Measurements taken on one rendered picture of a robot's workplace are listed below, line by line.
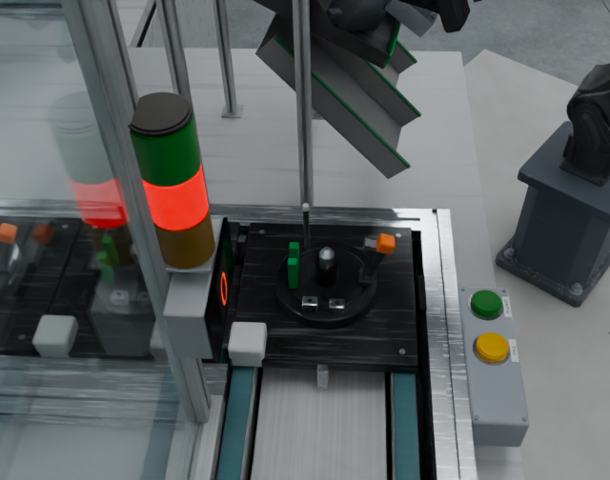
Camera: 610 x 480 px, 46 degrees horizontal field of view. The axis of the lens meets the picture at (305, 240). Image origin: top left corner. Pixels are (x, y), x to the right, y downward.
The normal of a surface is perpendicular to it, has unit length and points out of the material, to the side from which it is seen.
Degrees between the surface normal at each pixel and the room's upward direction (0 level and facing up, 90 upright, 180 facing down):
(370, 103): 45
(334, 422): 0
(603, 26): 0
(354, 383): 0
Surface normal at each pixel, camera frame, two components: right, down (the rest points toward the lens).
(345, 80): 0.67, -0.36
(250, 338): -0.03, -0.67
